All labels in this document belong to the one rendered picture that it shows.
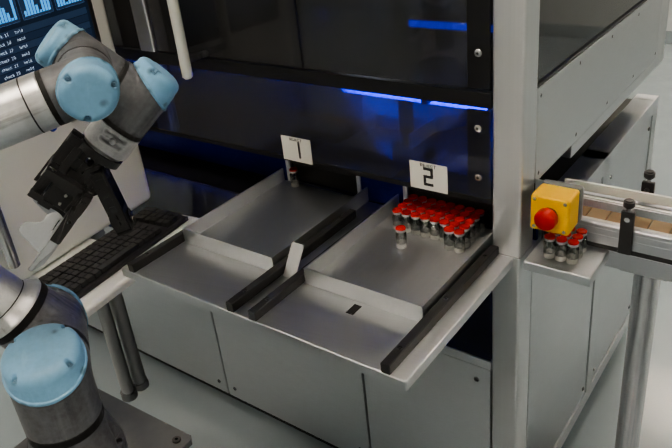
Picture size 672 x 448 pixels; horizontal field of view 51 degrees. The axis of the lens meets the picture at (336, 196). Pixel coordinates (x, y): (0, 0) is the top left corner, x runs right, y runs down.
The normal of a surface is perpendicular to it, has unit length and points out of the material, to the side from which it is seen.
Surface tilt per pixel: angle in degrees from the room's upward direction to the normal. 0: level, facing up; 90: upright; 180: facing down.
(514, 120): 90
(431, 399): 90
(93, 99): 90
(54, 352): 7
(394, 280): 0
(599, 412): 0
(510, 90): 90
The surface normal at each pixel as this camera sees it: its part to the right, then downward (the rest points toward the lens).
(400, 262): -0.10, -0.89
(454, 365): -0.58, 0.42
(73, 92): 0.37, 0.39
